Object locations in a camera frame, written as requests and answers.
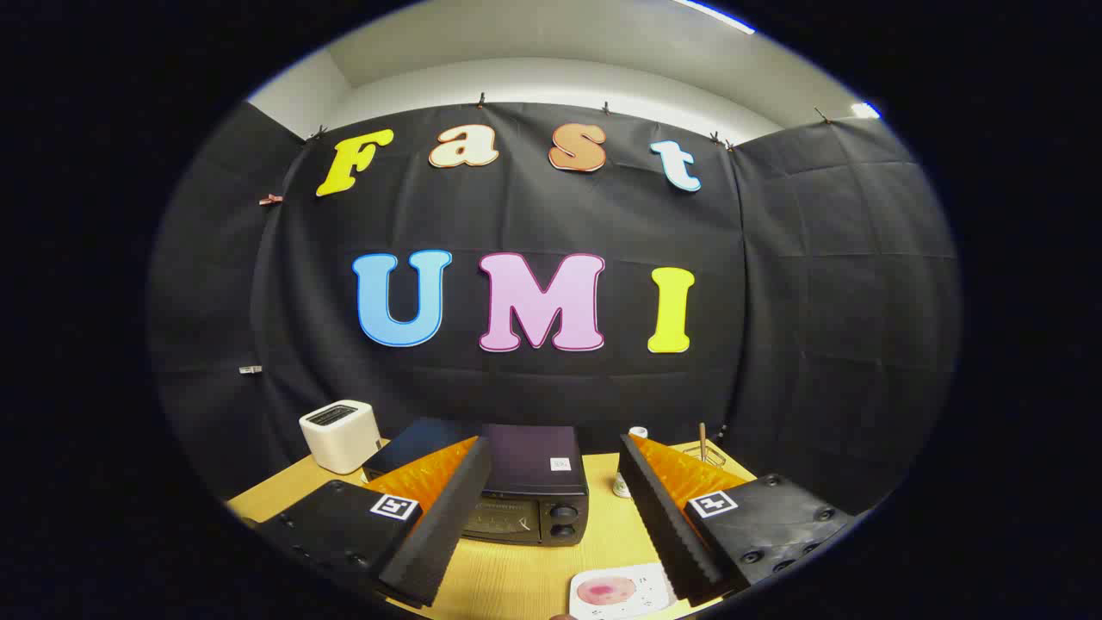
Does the black backdrop cloth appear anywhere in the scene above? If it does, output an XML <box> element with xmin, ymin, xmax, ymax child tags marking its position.
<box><xmin>146</xmin><ymin>102</ymin><xmax>963</xmax><ymax>518</ymax></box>

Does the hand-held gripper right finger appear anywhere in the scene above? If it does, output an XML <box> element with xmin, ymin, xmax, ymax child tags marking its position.
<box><xmin>618</xmin><ymin>432</ymin><xmax>857</xmax><ymax>608</ymax></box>

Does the white foam tray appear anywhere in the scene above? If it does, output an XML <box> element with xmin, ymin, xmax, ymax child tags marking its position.
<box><xmin>569</xmin><ymin>563</ymin><xmax>677</xmax><ymax>620</ymax></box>

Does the white bottle green label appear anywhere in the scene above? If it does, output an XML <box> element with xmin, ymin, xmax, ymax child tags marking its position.
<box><xmin>613</xmin><ymin>425</ymin><xmax>649</xmax><ymax>499</ymax></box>

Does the black toaster oven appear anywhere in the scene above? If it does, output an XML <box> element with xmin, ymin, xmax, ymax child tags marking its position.
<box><xmin>362</xmin><ymin>418</ymin><xmax>591</xmax><ymax>548</ymax></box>

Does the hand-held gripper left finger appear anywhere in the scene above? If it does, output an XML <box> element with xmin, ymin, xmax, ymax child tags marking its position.
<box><xmin>254</xmin><ymin>435</ymin><xmax>493</xmax><ymax>611</ymax></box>

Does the pink round food slice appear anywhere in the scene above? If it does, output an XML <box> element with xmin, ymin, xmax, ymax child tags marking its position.
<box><xmin>577</xmin><ymin>577</ymin><xmax>638</xmax><ymax>606</ymax></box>

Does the white bread toaster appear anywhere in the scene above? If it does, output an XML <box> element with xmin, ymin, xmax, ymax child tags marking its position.
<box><xmin>299</xmin><ymin>400</ymin><xmax>382</xmax><ymax>475</ymax></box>

